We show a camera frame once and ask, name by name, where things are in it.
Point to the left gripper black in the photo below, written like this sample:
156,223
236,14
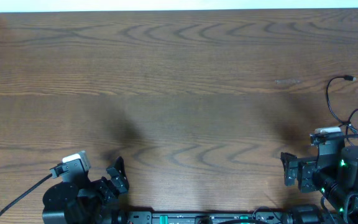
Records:
112,193

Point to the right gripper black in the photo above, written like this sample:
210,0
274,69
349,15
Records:
308,168

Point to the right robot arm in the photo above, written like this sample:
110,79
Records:
341,192

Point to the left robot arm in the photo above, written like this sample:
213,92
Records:
78,200

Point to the clear tape patch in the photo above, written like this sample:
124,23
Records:
287,81

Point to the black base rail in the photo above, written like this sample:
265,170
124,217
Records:
143,217

